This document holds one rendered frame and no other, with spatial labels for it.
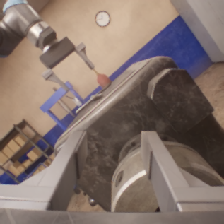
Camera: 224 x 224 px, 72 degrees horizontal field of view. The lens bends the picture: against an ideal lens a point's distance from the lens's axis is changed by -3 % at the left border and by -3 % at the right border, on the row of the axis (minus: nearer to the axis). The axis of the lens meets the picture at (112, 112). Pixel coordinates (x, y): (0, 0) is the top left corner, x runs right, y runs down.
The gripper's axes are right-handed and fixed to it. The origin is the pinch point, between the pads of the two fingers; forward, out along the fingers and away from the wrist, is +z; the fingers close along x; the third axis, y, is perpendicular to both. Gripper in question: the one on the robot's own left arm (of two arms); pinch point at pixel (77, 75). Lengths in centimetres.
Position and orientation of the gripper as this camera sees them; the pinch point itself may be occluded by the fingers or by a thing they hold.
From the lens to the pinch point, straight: 64.3
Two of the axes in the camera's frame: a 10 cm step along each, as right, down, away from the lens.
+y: -2.9, 0.2, 9.6
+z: 6.6, 7.3, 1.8
